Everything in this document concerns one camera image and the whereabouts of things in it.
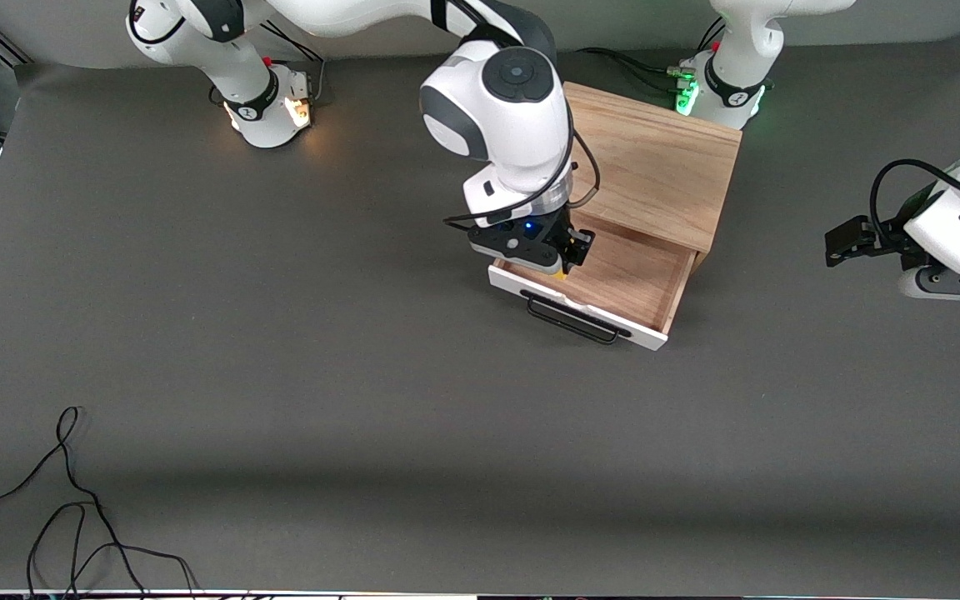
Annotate white-fronted drawer with black handle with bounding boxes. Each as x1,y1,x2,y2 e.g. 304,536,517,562
488,208,699,352

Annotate wooden drawer cabinet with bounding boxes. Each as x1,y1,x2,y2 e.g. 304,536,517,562
562,81,743,273

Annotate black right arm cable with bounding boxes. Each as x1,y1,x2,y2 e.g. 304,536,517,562
443,117,603,231

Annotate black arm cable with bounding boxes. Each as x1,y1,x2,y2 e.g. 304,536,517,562
443,117,603,231
869,158,960,248

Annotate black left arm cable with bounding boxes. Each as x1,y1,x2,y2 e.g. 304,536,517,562
869,158,960,248

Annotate black base cable bundle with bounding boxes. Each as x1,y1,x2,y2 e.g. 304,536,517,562
248,12,328,106
576,17,727,94

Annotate thin black loose cable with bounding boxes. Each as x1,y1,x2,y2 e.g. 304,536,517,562
0,406,199,598
27,502,149,600

